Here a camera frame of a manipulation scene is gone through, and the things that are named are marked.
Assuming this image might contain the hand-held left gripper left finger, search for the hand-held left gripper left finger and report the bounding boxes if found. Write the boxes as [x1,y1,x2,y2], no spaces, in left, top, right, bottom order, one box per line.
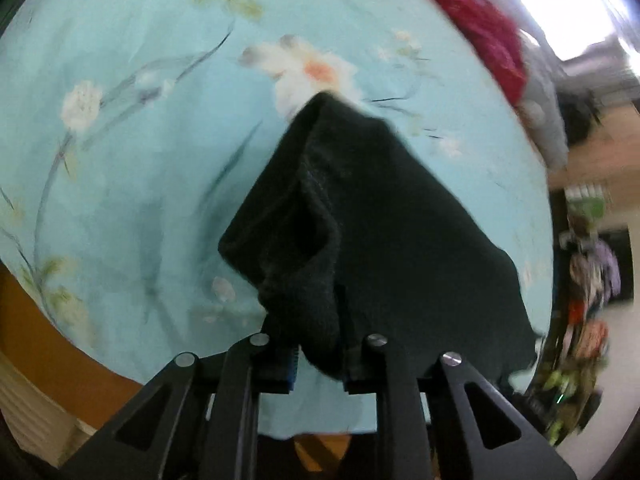
[60,332,302,480]

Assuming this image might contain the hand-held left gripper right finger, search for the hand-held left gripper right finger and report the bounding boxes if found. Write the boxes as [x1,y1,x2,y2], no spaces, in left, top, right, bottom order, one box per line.
[341,284,577,480]

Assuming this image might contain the black pants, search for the black pants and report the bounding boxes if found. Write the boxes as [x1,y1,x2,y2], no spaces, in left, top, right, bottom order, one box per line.
[218,91,543,393]

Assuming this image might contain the teal floral bed sheet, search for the teal floral bed sheet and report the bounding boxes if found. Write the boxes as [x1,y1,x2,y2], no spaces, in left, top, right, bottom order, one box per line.
[0,0,553,436]

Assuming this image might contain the pile of colourful clothes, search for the pile of colourful clothes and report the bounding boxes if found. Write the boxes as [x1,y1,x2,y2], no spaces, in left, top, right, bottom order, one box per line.
[544,185,622,443]

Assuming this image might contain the white ribbed panel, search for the white ribbed panel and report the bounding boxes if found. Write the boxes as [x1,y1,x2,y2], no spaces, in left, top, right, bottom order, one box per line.
[0,352,97,466]

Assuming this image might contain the grey quilted blanket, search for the grey quilted blanket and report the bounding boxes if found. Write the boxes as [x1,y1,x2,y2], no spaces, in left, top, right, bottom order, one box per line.
[519,30,572,171]

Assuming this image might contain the red floral blanket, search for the red floral blanket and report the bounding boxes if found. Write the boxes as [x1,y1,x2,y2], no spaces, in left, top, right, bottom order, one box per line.
[385,0,528,107]

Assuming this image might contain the wooden bed frame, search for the wooden bed frame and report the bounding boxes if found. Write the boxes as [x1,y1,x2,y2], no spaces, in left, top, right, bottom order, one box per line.
[0,264,352,473]

